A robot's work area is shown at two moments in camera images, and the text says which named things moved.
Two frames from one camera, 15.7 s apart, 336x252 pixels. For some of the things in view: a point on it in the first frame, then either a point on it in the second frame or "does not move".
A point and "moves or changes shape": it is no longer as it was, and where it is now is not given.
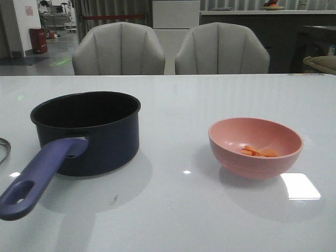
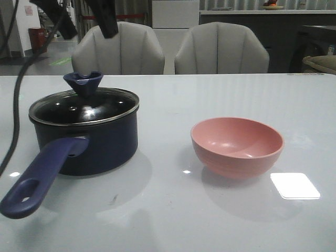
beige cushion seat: [325, 63] does not move
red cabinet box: [39, 40] does not move
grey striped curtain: [91, 14] does not move
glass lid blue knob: [3, 140] → [85, 84]
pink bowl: [252, 148] moves or changes shape
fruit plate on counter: [272, 6] does not move
